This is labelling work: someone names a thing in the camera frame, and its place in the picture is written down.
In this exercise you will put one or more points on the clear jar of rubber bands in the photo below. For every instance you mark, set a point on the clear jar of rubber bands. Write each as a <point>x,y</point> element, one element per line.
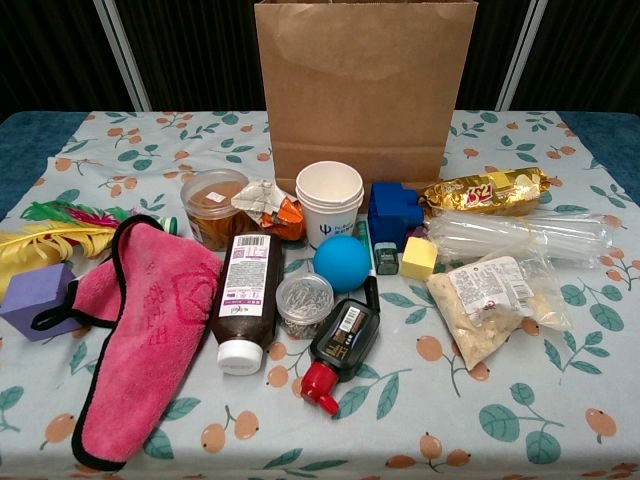
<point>210,200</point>

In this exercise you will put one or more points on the black bottle red cap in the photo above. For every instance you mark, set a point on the black bottle red cap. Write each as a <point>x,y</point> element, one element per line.
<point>345,335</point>

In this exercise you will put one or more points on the gold biscuit packet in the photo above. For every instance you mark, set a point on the gold biscuit packet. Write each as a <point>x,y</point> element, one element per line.
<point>490,192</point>

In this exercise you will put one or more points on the blue rubber ball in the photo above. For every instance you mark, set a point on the blue rubber ball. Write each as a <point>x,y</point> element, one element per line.
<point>342,262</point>

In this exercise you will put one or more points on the colourful feather shuttlecock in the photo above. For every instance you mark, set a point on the colourful feather shuttlecock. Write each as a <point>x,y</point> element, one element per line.
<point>65,215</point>

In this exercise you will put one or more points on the floral print tablecloth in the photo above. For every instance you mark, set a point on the floral print tablecloth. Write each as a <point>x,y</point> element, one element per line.
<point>500,375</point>

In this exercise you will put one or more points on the brown bottle white cap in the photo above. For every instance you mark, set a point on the brown bottle white cap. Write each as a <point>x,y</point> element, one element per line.
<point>245,300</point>

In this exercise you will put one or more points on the clear bag of oats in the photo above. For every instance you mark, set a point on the clear bag of oats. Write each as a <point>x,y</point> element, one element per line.
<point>475,320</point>

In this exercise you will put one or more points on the clear pack of straws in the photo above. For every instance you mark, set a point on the clear pack of straws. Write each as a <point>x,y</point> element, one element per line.
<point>500,235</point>

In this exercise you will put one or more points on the small green white cylinder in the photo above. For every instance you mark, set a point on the small green white cylinder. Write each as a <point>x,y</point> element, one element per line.
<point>171,225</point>

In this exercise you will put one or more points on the orange silver snack packet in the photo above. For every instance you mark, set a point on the orange silver snack packet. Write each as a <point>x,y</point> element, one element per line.
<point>285,220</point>

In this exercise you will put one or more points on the small purple block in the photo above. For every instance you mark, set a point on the small purple block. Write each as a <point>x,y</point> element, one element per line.
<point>417,234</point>

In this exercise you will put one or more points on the green black marker pen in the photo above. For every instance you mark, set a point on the green black marker pen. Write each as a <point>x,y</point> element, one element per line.
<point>371,295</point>

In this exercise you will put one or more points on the dark green pencil sharpener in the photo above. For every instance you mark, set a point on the dark green pencil sharpener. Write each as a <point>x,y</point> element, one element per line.
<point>386,259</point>

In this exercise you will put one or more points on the brown paper bag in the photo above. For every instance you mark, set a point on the brown paper bag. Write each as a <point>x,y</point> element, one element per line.
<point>365,100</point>

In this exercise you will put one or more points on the purple foam cube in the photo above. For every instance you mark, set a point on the purple foam cube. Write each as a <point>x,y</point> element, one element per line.
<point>35,300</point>

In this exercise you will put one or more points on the blue plastic building block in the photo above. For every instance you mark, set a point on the blue plastic building block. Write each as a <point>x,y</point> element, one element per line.
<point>390,215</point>

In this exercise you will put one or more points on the pink microfiber towel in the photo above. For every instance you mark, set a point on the pink microfiber towel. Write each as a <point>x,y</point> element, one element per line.
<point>145,350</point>

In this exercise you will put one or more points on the yellow foam cube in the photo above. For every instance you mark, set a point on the yellow foam cube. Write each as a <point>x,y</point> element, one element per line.
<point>419,260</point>

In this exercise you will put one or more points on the black partition panel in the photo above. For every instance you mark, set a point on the black partition panel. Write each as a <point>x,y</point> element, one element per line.
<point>590,50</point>
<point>200,50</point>
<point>50,50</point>
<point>492,40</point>

